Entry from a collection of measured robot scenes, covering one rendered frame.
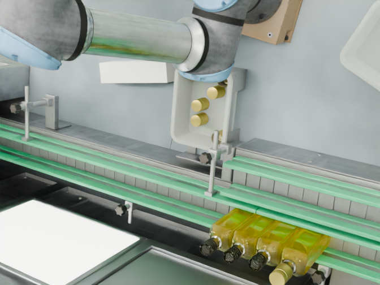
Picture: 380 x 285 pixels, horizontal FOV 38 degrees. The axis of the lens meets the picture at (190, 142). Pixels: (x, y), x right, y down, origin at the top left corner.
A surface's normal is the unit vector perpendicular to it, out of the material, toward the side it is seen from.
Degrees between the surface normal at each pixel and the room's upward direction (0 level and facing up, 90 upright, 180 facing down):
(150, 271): 90
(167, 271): 90
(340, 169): 90
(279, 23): 5
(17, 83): 90
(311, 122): 0
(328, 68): 0
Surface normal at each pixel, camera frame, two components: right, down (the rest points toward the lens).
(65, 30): 0.65, 0.29
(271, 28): -0.47, 0.15
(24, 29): 0.09, 0.31
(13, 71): 0.86, 0.22
